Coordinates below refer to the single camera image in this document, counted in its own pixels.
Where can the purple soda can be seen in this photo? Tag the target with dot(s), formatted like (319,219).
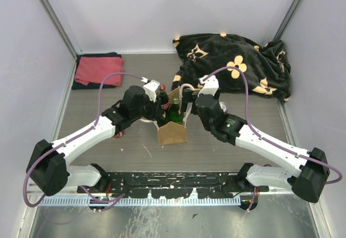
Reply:
(223,107)

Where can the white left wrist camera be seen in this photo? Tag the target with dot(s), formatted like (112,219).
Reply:
(151,87)

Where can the dark navy folded cloth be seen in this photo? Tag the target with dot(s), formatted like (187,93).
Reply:
(80,86)

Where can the brown canvas bag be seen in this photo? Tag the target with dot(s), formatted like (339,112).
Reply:
(173,133)

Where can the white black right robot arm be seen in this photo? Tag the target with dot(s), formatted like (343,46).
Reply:
(304,172)

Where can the dark cola bottle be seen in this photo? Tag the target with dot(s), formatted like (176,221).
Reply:
(163,98)

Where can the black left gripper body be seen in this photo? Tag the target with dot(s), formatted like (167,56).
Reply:
(149,110)

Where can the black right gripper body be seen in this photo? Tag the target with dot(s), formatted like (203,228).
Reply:
(189,96)

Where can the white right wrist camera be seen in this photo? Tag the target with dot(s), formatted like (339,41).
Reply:
(209,85)

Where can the white slotted cable duct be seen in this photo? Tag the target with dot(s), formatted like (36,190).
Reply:
(130,202)

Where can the red soda can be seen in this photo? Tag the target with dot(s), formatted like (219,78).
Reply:
(120,134)

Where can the green glass bottle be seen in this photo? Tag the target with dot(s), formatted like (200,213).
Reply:
(175,115)
(162,120)

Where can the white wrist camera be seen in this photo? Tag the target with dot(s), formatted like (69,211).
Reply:
(151,87)
(209,85)

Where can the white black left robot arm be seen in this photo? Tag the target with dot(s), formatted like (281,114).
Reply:
(50,163)

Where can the red folded cloth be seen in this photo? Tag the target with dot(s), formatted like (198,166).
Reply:
(95,69)

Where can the black floral blanket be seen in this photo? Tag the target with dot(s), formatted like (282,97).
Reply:
(265,70)

